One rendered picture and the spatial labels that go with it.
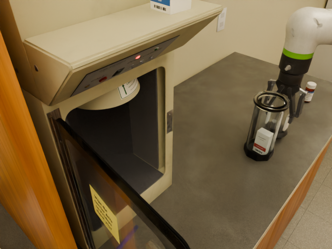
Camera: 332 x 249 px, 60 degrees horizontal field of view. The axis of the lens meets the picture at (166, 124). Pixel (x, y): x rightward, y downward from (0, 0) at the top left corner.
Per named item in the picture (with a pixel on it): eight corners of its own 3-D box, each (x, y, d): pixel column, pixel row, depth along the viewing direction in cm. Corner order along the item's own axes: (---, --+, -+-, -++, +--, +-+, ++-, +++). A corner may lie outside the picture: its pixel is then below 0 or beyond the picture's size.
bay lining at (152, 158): (43, 180, 84) (0, 69, 62) (112, 137, 99) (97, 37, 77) (94, 231, 71) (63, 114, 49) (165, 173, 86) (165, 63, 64)
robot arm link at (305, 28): (286, 2, 88) (297, 13, 79) (328, 2, 87) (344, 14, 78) (275, 46, 96) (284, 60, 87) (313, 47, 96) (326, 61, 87)
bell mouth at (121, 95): (46, 89, 66) (40, 67, 62) (107, 64, 76) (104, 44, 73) (93, 120, 56) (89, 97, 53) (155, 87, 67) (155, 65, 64)
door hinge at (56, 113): (86, 245, 70) (44, 114, 46) (94, 237, 72) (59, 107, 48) (90, 249, 69) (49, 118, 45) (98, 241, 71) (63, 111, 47)
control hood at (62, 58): (39, 102, 45) (19, 39, 38) (175, 42, 64) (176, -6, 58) (83, 134, 38) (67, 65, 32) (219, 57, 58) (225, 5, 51)
